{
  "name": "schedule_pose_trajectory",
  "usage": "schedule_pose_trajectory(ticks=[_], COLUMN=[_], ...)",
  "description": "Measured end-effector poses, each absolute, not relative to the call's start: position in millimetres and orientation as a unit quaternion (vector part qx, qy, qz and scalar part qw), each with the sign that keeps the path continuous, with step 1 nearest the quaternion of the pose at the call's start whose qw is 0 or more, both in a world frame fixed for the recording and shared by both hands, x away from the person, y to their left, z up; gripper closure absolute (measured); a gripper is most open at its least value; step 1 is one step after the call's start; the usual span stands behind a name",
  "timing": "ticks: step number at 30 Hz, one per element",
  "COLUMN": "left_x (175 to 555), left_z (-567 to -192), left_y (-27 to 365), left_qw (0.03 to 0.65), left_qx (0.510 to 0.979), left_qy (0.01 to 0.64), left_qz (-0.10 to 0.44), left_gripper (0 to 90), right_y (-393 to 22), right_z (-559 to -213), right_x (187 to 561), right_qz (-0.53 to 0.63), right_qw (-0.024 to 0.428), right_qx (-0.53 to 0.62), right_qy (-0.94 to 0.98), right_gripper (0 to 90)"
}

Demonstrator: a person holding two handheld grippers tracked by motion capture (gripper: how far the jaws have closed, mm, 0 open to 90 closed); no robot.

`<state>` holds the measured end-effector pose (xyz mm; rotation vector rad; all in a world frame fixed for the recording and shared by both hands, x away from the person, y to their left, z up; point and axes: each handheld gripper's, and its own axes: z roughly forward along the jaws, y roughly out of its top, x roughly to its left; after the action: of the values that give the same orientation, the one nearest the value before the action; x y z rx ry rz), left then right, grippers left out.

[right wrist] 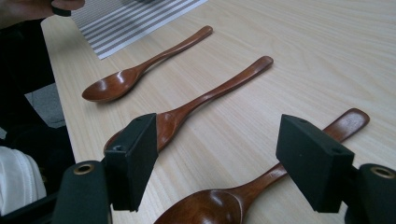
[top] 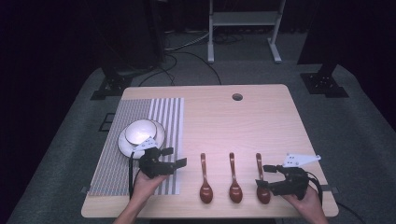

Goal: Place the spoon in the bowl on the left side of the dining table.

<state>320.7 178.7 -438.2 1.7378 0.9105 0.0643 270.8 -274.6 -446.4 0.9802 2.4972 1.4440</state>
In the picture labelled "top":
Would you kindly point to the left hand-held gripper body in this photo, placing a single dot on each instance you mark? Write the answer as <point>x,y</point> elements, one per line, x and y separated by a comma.
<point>154,166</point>

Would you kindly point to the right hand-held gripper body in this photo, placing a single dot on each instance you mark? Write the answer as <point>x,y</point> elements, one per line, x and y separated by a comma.
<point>294,183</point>

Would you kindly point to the red-brown spoon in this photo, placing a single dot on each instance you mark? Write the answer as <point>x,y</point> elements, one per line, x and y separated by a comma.
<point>206,193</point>
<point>264,195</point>
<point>235,193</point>

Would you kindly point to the person's left hand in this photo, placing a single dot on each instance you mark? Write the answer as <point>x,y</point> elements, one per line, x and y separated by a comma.
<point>144,186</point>

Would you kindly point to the person's right hand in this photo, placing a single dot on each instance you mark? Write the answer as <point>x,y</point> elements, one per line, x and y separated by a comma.
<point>308,203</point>

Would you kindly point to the white bowl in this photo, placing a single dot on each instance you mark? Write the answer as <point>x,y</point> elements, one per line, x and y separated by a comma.
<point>140,132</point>
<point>124,149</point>

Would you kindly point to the grey tape strip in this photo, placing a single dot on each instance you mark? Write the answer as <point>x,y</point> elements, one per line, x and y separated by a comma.
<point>84,190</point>
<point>329,188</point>

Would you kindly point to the striped grey placemat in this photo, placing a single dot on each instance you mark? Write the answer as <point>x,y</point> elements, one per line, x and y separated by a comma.
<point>112,171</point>

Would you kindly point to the black stand base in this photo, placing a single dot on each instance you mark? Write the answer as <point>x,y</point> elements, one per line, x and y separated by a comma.
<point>323,85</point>
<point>110,88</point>

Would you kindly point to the white metal stand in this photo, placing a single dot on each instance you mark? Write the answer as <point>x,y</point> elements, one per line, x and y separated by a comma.
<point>244,18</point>

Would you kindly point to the floor socket frame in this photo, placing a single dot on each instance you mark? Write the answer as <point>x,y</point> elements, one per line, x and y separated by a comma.
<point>107,122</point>

